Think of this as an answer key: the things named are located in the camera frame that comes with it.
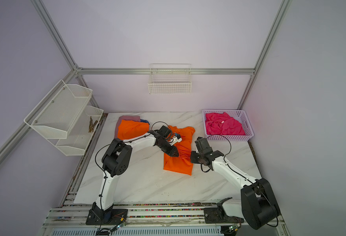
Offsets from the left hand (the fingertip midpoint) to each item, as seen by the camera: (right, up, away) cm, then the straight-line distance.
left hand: (176, 155), depth 94 cm
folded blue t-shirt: (-25, +23, +19) cm, 39 cm away
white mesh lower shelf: (-62, +12, -3) cm, 63 cm away
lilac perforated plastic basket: (+51, +28, +20) cm, 62 cm away
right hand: (+11, -1, -6) cm, 13 cm away
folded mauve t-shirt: (-38, +25, +16) cm, 48 cm away
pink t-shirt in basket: (+35, +21, +14) cm, 43 cm away
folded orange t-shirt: (-32, +18, +7) cm, 37 cm away
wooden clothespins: (-56, +20, +1) cm, 60 cm away
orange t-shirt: (+4, -5, -3) cm, 7 cm away
